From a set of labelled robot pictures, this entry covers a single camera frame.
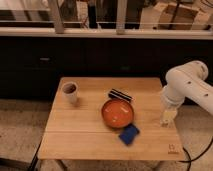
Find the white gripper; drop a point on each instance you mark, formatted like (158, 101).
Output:
(168, 116)

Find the orange ceramic bowl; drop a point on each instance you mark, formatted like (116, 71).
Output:
(117, 113)

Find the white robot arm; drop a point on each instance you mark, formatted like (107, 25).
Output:
(186, 81)

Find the white ceramic cup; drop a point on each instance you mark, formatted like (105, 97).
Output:
(69, 90)

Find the blue sponge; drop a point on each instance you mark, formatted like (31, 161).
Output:
(128, 134)

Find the black striped rectangular object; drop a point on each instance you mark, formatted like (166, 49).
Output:
(117, 94)

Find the wooden folding table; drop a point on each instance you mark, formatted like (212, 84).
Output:
(77, 131)

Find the cardboard box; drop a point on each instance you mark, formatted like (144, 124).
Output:
(179, 17)

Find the dark low cabinet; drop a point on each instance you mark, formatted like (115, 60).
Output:
(31, 67)

